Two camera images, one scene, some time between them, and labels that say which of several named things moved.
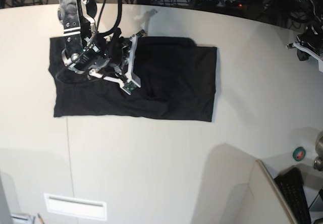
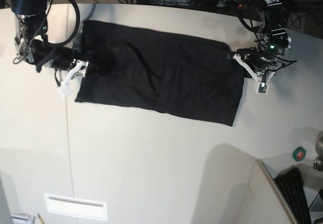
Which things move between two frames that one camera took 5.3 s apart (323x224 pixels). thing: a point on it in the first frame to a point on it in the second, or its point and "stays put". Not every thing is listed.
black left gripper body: (117, 52) to (63, 58)
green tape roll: (299, 154) stays put
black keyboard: (291, 181) stays put
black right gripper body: (312, 37) to (259, 59)
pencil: (41, 219) stays put
